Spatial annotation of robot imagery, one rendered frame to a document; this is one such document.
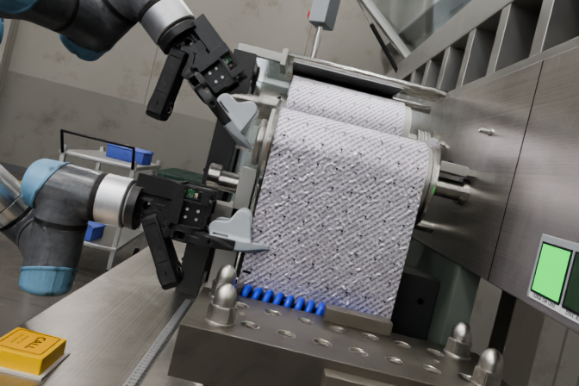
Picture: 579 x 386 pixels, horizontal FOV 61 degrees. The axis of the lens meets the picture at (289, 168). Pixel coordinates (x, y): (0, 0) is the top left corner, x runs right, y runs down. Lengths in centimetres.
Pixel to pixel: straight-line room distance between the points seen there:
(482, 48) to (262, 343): 74
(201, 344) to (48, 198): 33
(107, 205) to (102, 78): 817
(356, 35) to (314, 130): 810
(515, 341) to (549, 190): 44
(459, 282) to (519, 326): 22
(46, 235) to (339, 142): 44
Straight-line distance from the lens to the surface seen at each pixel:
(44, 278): 80
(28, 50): 937
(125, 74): 881
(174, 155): 853
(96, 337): 85
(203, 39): 80
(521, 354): 102
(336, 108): 99
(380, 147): 76
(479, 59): 107
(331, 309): 71
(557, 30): 79
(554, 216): 61
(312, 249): 75
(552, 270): 58
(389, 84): 108
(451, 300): 83
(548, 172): 64
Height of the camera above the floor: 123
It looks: 1 degrees down
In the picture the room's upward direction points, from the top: 14 degrees clockwise
